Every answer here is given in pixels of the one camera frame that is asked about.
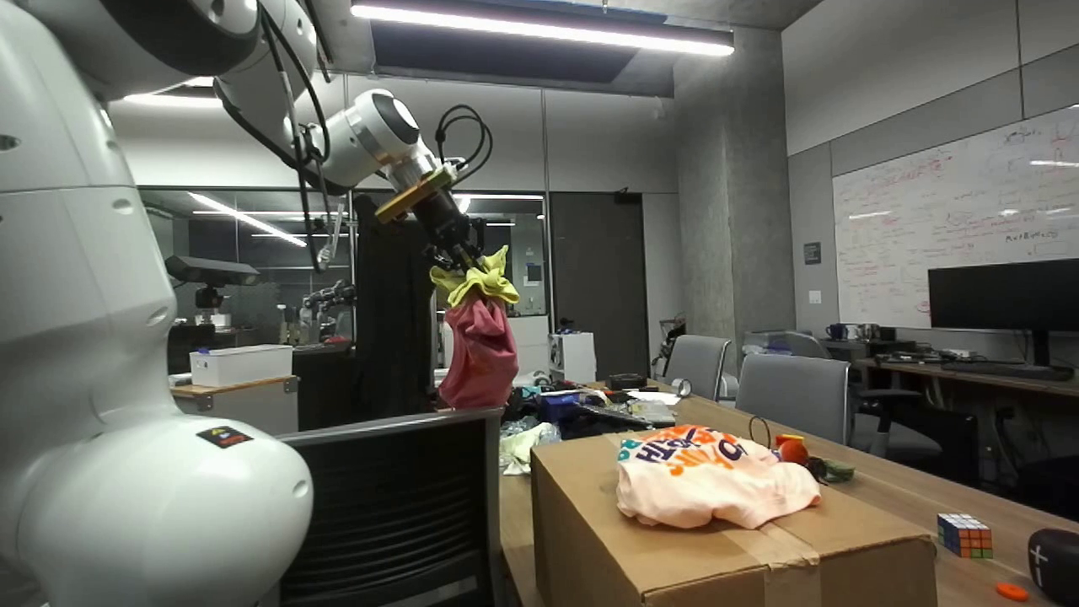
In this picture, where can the pale green cloth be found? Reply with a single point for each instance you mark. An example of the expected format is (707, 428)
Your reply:
(516, 440)

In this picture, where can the pink t-shirt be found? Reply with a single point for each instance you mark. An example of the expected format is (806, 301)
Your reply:
(476, 357)

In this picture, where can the tall black cabinet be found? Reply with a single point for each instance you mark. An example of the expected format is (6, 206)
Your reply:
(391, 324)

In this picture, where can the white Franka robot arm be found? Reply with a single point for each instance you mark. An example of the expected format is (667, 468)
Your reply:
(102, 340)

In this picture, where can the black computer monitor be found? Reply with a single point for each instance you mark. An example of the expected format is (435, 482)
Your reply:
(1000, 290)

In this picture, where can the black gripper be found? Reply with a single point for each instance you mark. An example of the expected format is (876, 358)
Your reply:
(447, 236)

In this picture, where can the Rubik's cube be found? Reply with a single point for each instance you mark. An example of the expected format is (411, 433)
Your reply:
(964, 533)

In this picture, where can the orange ball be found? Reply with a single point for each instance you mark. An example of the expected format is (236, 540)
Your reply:
(793, 451)

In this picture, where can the wooden computer desk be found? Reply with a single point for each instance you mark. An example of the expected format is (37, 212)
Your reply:
(980, 375)

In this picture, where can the grey chair with backrest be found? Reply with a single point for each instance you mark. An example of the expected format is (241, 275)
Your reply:
(391, 518)

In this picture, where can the ceiling light strip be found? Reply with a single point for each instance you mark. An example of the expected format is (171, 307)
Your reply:
(539, 27)

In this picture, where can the grey office chair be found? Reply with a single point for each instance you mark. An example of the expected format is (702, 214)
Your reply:
(793, 393)
(697, 366)

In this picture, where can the wall whiteboard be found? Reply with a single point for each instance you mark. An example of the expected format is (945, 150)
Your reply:
(955, 225)

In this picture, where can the white plastic bin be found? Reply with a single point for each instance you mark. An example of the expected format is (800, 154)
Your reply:
(241, 364)

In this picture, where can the small orange cap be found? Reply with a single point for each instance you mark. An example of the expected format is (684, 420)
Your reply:
(1013, 593)

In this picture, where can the peach t-shirt with orange print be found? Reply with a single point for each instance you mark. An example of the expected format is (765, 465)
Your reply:
(709, 476)

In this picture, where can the dark green object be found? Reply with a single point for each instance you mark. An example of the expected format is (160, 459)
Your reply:
(831, 471)

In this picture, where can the wooden table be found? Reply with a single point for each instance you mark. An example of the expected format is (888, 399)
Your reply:
(899, 493)

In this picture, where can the tan wrist camera mount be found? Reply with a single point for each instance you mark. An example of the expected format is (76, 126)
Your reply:
(411, 196)

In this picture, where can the black speaker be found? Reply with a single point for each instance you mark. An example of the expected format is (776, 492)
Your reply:
(1053, 567)

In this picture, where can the large cardboard box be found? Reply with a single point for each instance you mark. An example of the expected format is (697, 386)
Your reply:
(584, 540)

